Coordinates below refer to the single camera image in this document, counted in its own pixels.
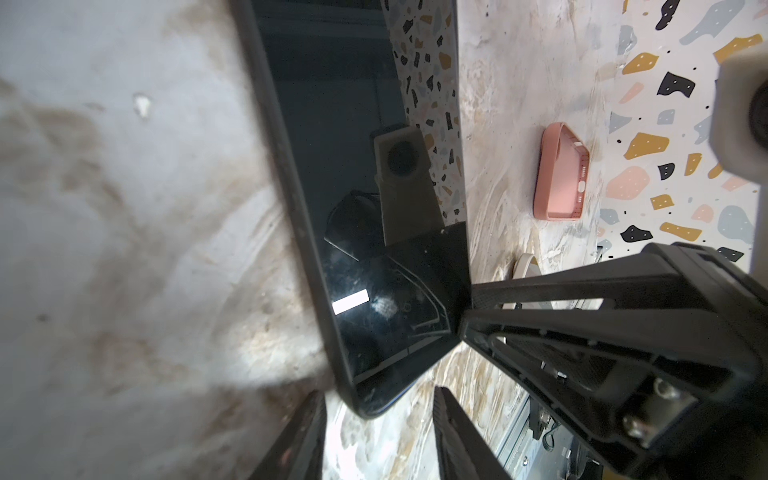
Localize black smartphone right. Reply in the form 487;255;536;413
512;253;553;310

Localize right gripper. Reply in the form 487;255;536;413
460;243;767;479

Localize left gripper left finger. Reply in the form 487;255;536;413
248;390;327;480

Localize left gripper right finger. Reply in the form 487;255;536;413
433;386;510;480

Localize black phone case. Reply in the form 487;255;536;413
227;0;475;420

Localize pink phone case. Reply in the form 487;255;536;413
533;122;590;221

